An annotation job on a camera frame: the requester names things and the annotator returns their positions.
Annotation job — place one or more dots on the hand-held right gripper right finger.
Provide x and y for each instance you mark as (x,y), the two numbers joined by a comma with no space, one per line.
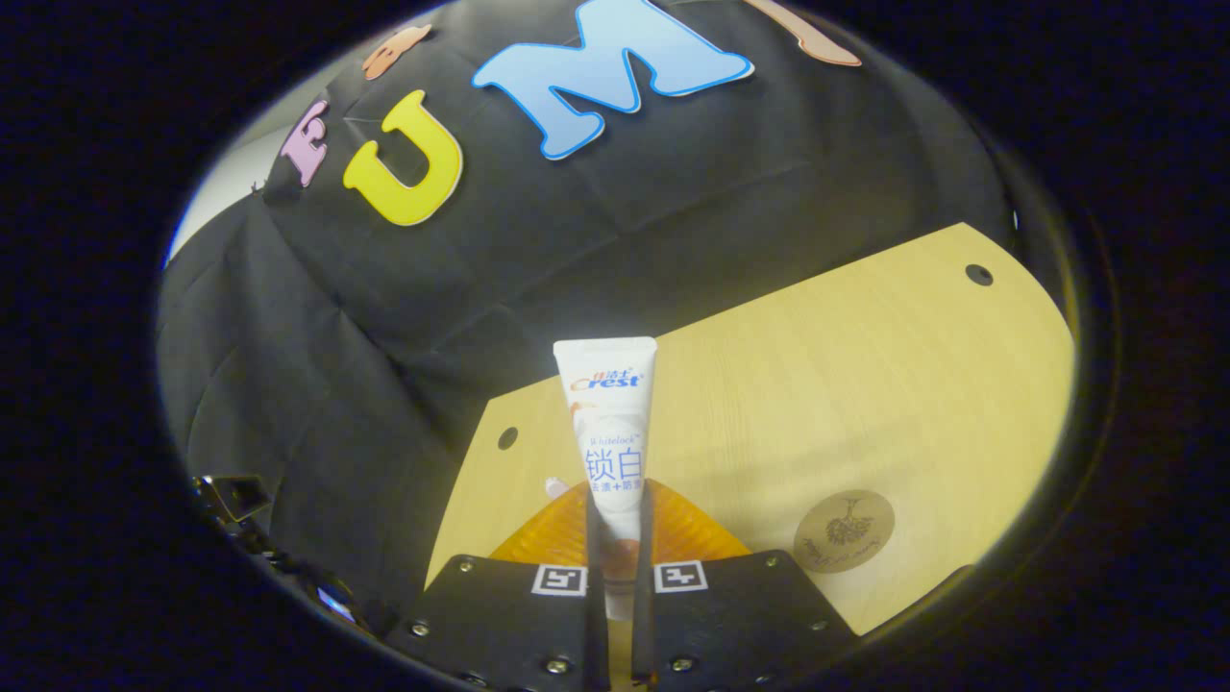
(740,620)

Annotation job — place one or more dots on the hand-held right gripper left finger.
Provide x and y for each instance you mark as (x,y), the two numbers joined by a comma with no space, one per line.
(500,620)

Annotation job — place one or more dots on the round cork coaster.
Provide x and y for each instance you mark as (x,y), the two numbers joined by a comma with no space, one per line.
(817,533)

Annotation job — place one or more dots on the white toothbrush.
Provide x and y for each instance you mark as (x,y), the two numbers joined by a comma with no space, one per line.
(554,486)

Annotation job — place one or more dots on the white toothpaste tube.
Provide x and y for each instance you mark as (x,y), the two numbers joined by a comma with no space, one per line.
(610,423)

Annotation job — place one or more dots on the light wooden desktop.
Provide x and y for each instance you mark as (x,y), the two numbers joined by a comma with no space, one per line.
(865,384)

